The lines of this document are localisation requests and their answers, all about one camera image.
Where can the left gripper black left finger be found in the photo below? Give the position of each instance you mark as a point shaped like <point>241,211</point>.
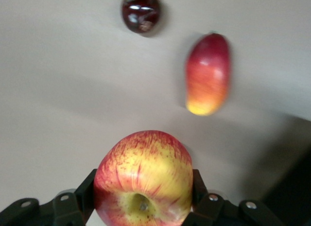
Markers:
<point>65,211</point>

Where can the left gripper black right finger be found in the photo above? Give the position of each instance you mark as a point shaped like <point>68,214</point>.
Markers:
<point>213,211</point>

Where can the red and yellow apple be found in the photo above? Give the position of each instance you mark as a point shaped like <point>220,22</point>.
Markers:
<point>145,175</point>

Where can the brown table cover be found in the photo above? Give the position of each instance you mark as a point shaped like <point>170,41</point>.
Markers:
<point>73,90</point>

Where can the red and yellow mango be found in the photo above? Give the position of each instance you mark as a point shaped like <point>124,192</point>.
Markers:
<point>207,75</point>

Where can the dark purple mangosteen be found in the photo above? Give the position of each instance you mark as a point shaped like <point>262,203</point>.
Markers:
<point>141,13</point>

